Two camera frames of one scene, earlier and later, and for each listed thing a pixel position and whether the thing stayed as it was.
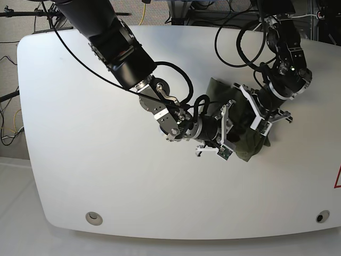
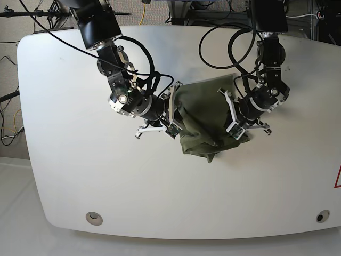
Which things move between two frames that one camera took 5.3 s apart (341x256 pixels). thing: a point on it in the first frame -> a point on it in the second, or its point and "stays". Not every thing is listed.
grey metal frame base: x=180 y=14 stays
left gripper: x=202 y=127 -> x=151 y=108
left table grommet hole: x=94 y=218 stays
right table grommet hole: x=322 y=216 stays
